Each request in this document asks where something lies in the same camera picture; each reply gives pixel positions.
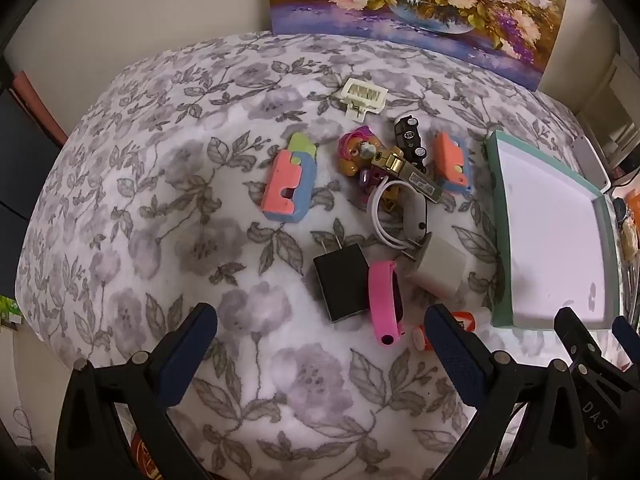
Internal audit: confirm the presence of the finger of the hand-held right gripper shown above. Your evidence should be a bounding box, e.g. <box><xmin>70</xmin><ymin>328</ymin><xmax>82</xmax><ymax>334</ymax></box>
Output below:
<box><xmin>612</xmin><ymin>316</ymin><xmax>640</xmax><ymax>361</ymax></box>
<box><xmin>554</xmin><ymin>306</ymin><xmax>608</xmax><ymax>386</ymax></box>

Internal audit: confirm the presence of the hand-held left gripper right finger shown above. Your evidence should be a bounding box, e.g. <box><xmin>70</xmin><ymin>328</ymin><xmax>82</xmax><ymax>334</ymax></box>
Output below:
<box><xmin>424</xmin><ymin>304</ymin><xmax>586</xmax><ymax>480</ymax></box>

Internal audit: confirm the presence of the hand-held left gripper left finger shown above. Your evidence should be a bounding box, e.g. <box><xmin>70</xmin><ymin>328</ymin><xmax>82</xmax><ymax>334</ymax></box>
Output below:
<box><xmin>54</xmin><ymin>302</ymin><xmax>219</xmax><ymax>480</ymax></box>

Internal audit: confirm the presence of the orange white plastic toy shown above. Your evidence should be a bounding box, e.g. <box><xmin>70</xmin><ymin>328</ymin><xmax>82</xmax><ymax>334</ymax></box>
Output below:
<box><xmin>414</xmin><ymin>310</ymin><xmax>488</xmax><ymax>353</ymax></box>

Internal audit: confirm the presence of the white charger plug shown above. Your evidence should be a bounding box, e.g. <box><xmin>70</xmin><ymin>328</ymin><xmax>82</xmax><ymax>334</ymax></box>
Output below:
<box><xmin>402</xmin><ymin>232</ymin><xmax>471</xmax><ymax>297</ymax></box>

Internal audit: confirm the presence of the pink smartwatch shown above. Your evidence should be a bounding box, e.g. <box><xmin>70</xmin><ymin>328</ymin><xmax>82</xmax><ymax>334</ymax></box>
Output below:
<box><xmin>367</xmin><ymin>260</ymin><xmax>403</xmax><ymax>347</ymax></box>

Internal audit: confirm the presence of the teal box tray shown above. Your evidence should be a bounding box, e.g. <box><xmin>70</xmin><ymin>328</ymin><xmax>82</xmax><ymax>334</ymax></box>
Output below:
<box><xmin>484</xmin><ymin>129</ymin><xmax>621</xmax><ymax>331</ymax></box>

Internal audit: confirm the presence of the black charger plug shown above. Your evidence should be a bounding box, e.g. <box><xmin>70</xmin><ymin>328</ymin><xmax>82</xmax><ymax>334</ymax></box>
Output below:
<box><xmin>312</xmin><ymin>234</ymin><xmax>373</xmax><ymax>324</ymax></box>

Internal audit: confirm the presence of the white smartwatch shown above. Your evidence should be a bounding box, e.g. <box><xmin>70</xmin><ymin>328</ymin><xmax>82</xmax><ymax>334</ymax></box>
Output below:
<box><xmin>367</xmin><ymin>178</ymin><xmax>431</xmax><ymax>251</ymax></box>

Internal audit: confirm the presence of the pink blue green foam toy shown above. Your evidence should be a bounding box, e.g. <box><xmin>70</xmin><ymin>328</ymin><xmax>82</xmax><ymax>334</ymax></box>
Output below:
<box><xmin>260</xmin><ymin>132</ymin><xmax>318</xmax><ymax>225</ymax></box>

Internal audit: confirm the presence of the orange blue foam toy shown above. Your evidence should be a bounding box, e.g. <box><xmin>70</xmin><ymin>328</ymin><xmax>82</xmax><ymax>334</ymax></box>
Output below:
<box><xmin>431</xmin><ymin>132</ymin><xmax>475</xmax><ymax>196</ymax></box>

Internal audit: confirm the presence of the black toy car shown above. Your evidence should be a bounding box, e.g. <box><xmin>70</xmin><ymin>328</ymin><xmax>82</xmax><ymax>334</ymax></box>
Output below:
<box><xmin>393</xmin><ymin>116</ymin><xmax>430</xmax><ymax>171</ymax></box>

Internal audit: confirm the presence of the pink pup figure toy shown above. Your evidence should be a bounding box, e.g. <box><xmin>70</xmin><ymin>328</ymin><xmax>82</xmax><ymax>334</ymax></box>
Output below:
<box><xmin>338</xmin><ymin>129</ymin><xmax>396</xmax><ymax>196</ymax></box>

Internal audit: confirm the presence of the tan crumpled packet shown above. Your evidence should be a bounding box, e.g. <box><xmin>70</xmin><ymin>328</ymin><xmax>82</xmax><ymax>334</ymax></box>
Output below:
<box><xmin>620</xmin><ymin>210</ymin><xmax>640</xmax><ymax>262</ymax></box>

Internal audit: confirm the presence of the red printed packet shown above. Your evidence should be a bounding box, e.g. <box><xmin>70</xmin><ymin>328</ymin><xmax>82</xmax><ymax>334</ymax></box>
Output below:
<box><xmin>130</xmin><ymin>434</ymin><xmax>167</xmax><ymax>480</ymax></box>

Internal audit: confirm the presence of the grey floral blanket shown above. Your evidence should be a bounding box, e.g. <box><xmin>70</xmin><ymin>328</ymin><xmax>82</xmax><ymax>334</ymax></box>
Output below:
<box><xmin>15</xmin><ymin>32</ymin><xmax>640</xmax><ymax>480</ymax></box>

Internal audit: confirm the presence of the white flat device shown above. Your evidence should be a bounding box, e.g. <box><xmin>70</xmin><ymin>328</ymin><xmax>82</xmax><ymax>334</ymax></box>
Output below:
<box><xmin>570</xmin><ymin>135</ymin><xmax>612</xmax><ymax>193</ymax></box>

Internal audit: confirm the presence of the green leafy object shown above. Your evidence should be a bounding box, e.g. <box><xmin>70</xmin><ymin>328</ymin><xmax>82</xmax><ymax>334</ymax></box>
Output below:
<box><xmin>0</xmin><ymin>296</ymin><xmax>22</xmax><ymax>332</ymax></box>

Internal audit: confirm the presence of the white shelf unit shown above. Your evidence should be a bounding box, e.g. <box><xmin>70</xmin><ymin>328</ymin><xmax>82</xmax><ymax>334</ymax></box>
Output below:
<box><xmin>590</xmin><ymin>55</ymin><xmax>640</xmax><ymax>166</ymax></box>

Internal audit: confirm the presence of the dark blue cabinet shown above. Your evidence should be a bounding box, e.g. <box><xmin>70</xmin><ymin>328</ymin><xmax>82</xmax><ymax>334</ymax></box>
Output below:
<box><xmin>0</xmin><ymin>70</ymin><xmax>68</xmax><ymax>306</ymax></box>

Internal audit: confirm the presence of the cream plastic clip piece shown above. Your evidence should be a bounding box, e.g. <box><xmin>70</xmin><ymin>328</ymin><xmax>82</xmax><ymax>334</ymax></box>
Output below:
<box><xmin>336</xmin><ymin>78</ymin><xmax>389</xmax><ymax>122</ymax></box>

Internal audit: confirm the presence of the flower painting canvas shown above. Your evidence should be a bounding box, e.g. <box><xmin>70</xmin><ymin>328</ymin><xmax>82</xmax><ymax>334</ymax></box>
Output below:
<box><xmin>265</xmin><ymin>0</ymin><xmax>571</xmax><ymax>92</ymax></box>

